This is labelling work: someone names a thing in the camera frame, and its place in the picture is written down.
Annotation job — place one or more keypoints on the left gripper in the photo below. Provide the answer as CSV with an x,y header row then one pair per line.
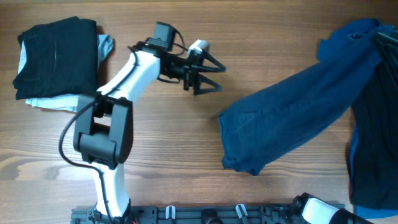
x,y
192,68

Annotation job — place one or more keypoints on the navy blue shorts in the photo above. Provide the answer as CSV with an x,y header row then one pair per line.
x,y
260,128

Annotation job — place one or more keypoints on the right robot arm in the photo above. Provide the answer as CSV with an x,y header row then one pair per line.
x,y
306,208

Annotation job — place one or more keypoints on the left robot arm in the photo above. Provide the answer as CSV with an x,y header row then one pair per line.
x,y
104,121

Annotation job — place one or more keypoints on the folded white grey shirt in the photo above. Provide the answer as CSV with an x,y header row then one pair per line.
x,y
68,102

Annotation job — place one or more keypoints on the folded black shirt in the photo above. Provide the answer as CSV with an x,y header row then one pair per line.
x,y
61,58

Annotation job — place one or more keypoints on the black shirt on pile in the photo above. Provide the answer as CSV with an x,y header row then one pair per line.
x,y
374,141

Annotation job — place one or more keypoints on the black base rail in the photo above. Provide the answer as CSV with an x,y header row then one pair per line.
x,y
264,214

